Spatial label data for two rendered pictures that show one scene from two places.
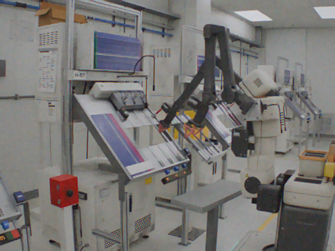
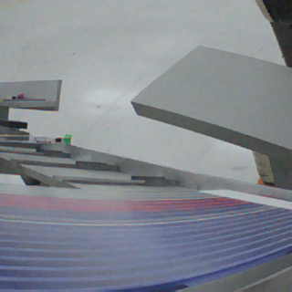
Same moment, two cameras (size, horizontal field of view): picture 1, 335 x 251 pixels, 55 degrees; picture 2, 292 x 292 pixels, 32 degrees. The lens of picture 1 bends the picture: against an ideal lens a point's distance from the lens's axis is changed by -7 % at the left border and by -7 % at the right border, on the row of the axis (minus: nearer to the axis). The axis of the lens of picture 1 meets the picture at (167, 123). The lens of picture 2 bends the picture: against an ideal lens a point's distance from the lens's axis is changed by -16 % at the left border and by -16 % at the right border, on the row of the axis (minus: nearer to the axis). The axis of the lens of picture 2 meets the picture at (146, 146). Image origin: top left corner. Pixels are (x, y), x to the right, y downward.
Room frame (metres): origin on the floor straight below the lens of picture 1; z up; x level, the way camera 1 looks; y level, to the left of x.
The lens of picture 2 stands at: (2.10, 0.59, 1.20)
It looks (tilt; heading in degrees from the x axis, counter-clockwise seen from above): 34 degrees down; 291
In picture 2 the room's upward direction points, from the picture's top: 27 degrees counter-clockwise
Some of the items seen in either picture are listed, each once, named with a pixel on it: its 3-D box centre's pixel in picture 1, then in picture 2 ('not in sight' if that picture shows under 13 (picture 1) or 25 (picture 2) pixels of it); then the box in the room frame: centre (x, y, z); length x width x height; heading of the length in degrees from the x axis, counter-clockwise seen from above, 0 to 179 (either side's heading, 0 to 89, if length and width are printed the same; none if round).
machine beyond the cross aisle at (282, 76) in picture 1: (277, 104); not in sight; (6.79, -2.22, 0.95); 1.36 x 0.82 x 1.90; 56
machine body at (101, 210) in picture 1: (97, 205); not in sight; (2.63, 0.55, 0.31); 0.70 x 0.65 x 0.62; 146
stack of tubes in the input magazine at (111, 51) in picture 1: (113, 52); not in sight; (2.61, 0.42, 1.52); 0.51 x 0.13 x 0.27; 146
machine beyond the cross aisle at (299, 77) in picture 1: (294, 102); not in sight; (7.99, -3.04, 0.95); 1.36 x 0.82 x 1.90; 56
